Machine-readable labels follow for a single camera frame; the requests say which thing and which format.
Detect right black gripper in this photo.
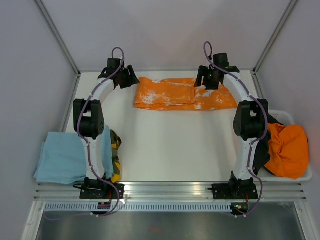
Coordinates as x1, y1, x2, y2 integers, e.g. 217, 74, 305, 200
194, 65, 220, 90

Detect orange white tie-dye trousers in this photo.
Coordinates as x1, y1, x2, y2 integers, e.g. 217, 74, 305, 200
133, 77, 238, 111

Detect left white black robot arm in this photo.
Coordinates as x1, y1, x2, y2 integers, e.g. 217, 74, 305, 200
73, 58, 140, 200

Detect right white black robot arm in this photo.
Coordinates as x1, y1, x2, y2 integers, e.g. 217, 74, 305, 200
194, 53, 268, 200

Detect camouflage yellow folded trousers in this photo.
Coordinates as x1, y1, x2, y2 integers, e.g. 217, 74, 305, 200
110, 130, 122, 183

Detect light blue folded trousers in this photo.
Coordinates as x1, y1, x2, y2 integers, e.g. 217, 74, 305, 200
33, 124, 115, 184

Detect white plastic laundry basket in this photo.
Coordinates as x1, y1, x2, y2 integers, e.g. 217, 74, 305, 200
258, 109, 312, 183

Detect black garment in basket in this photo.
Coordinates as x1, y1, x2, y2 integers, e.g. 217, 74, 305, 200
253, 114, 284, 175

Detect plain orange garment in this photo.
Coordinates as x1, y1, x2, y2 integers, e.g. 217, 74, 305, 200
264, 123, 310, 180

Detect right aluminium frame post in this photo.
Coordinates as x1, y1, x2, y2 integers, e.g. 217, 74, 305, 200
252, 0, 301, 73

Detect aluminium frame post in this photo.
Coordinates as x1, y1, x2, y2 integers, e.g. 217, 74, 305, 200
32, 0, 82, 77
252, 0, 301, 73

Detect left aluminium frame post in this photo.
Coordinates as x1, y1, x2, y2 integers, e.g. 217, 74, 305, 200
32, 0, 82, 77

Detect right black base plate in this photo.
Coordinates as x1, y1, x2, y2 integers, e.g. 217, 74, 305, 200
208, 183, 259, 200

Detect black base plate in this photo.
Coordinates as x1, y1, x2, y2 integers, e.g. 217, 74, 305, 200
208, 183, 259, 200
72, 183, 125, 200

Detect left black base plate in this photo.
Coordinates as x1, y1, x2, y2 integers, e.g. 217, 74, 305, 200
72, 183, 125, 200

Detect aluminium mounting rail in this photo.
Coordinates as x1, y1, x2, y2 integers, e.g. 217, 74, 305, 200
33, 182, 307, 202

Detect white slotted cable duct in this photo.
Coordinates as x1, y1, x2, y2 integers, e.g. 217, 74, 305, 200
44, 201, 232, 213

